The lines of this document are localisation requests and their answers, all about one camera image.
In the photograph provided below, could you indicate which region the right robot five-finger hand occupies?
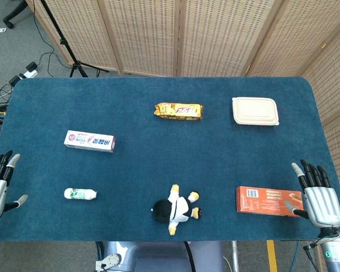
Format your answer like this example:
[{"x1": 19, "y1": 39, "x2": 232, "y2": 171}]
[{"x1": 284, "y1": 159, "x2": 340, "y2": 229}]

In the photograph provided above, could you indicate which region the white toothpaste box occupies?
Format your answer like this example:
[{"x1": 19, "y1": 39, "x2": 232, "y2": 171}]
[{"x1": 63, "y1": 130, "x2": 117, "y2": 154}]

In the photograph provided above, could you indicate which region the orange cardboard box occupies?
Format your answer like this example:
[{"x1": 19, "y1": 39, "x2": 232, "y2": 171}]
[{"x1": 236, "y1": 186, "x2": 304, "y2": 218}]

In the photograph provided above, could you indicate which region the white plastic bottle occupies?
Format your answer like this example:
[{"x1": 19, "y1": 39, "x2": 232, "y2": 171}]
[{"x1": 63, "y1": 188, "x2": 98, "y2": 201}]

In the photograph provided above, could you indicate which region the metal table leg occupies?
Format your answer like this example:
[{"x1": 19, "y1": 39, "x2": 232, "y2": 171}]
[{"x1": 231, "y1": 240, "x2": 240, "y2": 272}]

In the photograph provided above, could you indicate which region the beige lidded food container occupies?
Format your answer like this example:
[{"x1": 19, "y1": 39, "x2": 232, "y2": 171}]
[{"x1": 231, "y1": 96, "x2": 281, "y2": 126}]

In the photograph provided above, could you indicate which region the white power strip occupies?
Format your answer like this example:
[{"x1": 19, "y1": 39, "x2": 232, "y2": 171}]
[{"x1": 18, "y1": 69, "x2": 37, "y2": 80}]

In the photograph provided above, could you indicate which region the penguin plush toy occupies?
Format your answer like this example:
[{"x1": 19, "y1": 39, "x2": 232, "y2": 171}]
[{"x1": 151, "y1": 184, "x2": 202, "y2": 236}]

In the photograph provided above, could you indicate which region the blue felt table cover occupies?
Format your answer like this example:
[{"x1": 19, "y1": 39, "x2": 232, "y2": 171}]
[{"x1": 0, "y1": 76, "x2": 340, "y2": 242}]

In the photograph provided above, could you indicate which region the black tripod stand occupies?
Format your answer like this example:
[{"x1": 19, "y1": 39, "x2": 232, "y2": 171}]
[{"x1": 39, "y1": 0, "x2": 110, "y2": 78}]

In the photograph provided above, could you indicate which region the golden biscuit packet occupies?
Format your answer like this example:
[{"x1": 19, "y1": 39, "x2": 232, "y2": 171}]
[{"x1": 154, "y1": 102, "x2": 204, "y2": 122}]

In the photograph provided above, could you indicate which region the grey robot torso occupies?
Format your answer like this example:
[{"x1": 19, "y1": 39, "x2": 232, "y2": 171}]
[{"x1": 95, "y1": 240, "x2": 224, "y2": 272}]

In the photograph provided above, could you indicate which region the black office chair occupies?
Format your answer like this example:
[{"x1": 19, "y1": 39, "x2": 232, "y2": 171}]
[{"x1": 2, "y1": 0, "x2": 28, "y2": 29}]

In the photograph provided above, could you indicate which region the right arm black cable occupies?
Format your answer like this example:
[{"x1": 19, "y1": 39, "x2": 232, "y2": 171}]
[{"x1": 303, "y1": 239, "x2": 325, "y2": 272}]

